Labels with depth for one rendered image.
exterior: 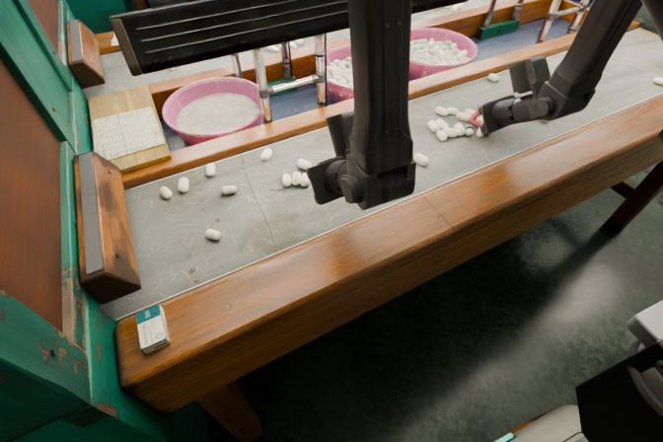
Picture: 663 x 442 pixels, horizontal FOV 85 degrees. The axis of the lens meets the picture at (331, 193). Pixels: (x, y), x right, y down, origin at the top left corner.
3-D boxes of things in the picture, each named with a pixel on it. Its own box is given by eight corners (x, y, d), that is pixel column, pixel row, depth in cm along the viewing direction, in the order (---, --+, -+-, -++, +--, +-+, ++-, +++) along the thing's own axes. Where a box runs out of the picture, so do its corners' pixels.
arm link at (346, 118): (355, 206, 44) (417, 186, 46) (331, 113, 42) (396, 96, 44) (330, 196, 56) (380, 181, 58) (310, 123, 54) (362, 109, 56)
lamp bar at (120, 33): (469, 2, 71) (480, -40, 65) (132, 79, 51) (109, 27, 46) (443, -11, 76) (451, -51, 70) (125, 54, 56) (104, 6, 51)
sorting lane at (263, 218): (725, 70, 116) (731, 64, 115) (121, 326, 60) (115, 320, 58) (635, 34, 134) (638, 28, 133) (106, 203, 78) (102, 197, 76)
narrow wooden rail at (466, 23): (553, 20, 158) (566, -8, 150) (107, 141, 102) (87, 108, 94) (544, 15, 162) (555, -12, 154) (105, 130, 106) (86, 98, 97)
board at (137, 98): (172, 159, 81) (170, 155, 80) (99, 181, 76) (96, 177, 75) (149, 88, 101) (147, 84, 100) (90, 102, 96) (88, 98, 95)
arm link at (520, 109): (539, 121, 73) (558, 114, 75) (532, 87, 72) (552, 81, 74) (510, 125, 79) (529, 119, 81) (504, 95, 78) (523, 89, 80)
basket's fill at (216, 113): (274, 140, 98) (271, 123, 94) (190, 167, 91) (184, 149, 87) (248, 100, 112) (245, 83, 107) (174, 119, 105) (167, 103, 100)
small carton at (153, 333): (171, 343, 54) (166, 338, 52) (145, 354, 52) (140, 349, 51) (163, 309, 57) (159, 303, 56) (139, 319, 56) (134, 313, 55)
